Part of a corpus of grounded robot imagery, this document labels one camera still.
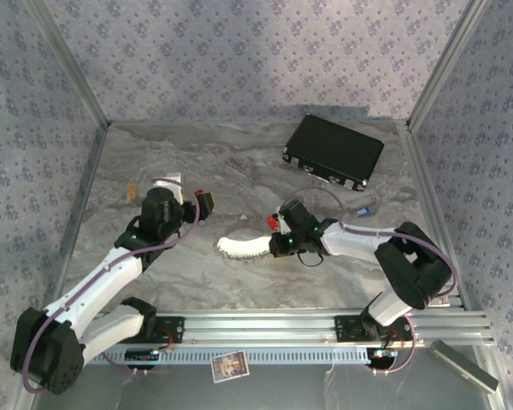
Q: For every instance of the aluminium frame post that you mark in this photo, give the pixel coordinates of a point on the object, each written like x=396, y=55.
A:
x=68, y=64
x=446, y=64

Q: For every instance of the aluminium side rail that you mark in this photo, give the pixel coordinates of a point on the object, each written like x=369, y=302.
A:
x=423, y=179
x=85, y=200

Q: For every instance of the small circuit board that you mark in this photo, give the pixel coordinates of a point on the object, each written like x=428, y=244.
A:
x=141, y=355
x=382, y=356

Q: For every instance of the black mounting plate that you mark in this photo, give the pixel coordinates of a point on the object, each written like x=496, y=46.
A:
x=346, y=329
x=173, y=329

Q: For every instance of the grey metal bar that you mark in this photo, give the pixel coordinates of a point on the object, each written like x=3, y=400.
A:
x=461, y=366

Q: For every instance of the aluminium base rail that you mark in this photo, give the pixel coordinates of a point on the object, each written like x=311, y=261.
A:
x=261, y=326

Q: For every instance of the small wooden tag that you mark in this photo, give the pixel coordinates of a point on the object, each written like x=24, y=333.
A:
x=131, y=192

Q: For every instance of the key with blue cover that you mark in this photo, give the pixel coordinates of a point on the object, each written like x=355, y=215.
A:
x=362, y=211

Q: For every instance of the black case with metal latches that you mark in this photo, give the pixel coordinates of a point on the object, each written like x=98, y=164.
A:
x=333, y=147

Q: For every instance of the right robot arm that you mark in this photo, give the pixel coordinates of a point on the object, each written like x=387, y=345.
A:
x=410, y=265

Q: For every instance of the picture card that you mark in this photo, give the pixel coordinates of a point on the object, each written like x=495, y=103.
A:
x=230, y=366

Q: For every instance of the band of metal key rings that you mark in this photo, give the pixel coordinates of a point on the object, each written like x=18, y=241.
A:
x=243, y=247

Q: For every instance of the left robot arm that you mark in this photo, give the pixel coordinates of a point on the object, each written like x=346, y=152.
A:
x=98, y=282

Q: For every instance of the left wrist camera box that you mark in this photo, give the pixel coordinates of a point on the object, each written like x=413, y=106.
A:
x=173, y=183

